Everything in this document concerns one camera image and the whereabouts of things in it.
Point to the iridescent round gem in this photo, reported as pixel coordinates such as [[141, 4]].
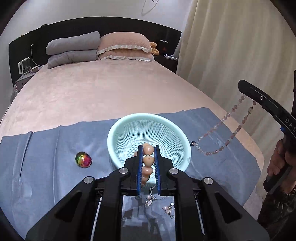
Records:
[[83, 160]]

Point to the black nightstand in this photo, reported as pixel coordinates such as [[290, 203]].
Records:
[[169, 62]]

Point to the upper grey pillow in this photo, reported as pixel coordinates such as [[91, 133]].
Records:
[[87, 41]]

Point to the lower grey pillow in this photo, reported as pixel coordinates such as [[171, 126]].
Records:
[[71, 57]]

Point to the mint green mesh basket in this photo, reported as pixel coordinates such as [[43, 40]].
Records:
[[133, 130]]

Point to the right hand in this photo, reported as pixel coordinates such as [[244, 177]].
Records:
[[277, 162]]

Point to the silver hoop bangles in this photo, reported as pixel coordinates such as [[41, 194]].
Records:
[[153, 192]]

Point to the pearl earring cluster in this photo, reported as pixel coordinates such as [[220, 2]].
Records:
[[149, 200]]

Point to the upper pink ruffled pillow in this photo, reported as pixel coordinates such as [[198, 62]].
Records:
[[124, 40]]

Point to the beige curtain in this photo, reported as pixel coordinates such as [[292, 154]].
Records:
[[226, 41]]

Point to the pink bed cover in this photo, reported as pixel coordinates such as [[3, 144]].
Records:
[[104, 90]]

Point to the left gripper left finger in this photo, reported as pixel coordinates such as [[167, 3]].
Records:
[[140, 156]]

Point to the black headboard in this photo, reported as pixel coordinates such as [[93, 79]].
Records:
[[33, 44]]

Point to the pink ruffled pillow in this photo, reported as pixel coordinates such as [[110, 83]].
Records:
[[129, 55], [124, 40]]

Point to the lower pink ruffled pillow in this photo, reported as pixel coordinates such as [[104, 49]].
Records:
[[129, 55]]

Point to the grey pillow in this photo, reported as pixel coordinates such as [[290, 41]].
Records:
[[87, 41], [71, 57]]

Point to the blue cloth mat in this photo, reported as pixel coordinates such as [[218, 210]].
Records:
[[38, 169]]

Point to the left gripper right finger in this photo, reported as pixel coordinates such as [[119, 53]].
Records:
[[157, 157]]

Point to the white kettle appliance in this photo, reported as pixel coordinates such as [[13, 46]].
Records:
[[24, 66]]

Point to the brown teddy bear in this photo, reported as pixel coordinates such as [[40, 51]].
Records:
[[154, 50]]

